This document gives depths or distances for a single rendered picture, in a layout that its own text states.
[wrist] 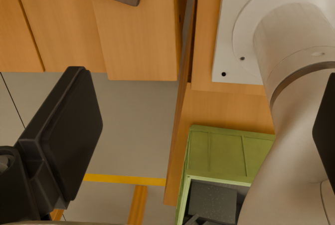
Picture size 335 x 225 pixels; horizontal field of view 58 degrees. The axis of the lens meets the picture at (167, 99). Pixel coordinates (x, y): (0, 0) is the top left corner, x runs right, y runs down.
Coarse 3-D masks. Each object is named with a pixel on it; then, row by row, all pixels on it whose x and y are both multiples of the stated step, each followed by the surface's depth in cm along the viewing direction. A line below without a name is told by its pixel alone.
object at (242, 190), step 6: (192, 180) 85; (198, 180) 84; (222, 186) 85; (228, 186) 85; (234, 186) 84; (240, 186) 84; (246, 186) 84; (240, 192) 86; (246, 192) 86; (240, 198) 87; (240, 204) 89
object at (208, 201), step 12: (192, 192) 83; (204, 192) 84; (216, 192) 84; (228, 192) 85; (192, 204) 82; (204, 204) 82; (216, 204) 83; (228, 204) 83; (204, 216) 81; (216, 216) 81; (228, 216) 82
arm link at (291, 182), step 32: (320, 64) 34; (288, 96) 34; (320, 96) 31; (288, 128) 31; (288, 160) 29; (320, 160) 30; (256, 192) 28; (288, 192) 27; (320, 192) 25; (256, 224) 26; (288, 224) 24; (320, 224) 23
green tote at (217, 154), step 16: (192, 128) 78; (208, 128) 79; (224, 128) 79; (192, 144) 74; (208, 144) 74; (224, 144) 75; (240, 144) 75; (256, 144) 76; (272, 144) 76; (192, 160) 70; (208, 160) 70; (224, 160) 71; (240, 160) 71; (256, 160) 71; (192, 176) 66; (208, 176) 66; (224, 176) 67; (240, 176) 67; (176, 208) 100; (176, 224) 87
